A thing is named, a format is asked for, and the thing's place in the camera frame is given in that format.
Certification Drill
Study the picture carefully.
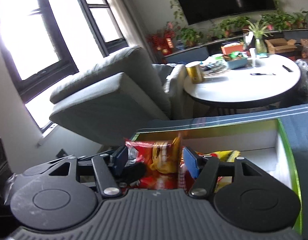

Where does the white round table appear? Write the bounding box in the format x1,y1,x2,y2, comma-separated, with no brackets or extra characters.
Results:
184,54,301,109

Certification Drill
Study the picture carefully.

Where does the gold can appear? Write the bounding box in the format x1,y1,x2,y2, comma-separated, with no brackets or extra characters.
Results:
185,61,204,84

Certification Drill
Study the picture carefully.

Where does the blue striped tablecloth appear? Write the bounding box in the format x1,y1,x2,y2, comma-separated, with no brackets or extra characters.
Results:
142,103,308,239

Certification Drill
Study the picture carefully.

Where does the spider plant in vase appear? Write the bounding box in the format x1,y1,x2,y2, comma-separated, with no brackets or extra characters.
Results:
247,20,271,54

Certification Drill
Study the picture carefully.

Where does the brown cardboard box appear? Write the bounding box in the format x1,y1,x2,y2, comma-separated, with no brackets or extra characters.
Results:
265,38,297,54

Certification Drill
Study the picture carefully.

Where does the red flower decoration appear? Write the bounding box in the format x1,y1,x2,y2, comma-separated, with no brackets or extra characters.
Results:
147,21,180,56

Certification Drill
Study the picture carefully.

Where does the green cardboard box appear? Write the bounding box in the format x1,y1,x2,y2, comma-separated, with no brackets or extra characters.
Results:
130,119,302,239

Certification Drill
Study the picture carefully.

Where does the grey sofa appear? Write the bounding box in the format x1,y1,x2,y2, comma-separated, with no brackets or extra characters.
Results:
50,46,194,146

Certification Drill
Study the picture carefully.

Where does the red yellow snack bag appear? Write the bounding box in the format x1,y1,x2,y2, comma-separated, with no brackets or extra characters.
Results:
125,134,241,191

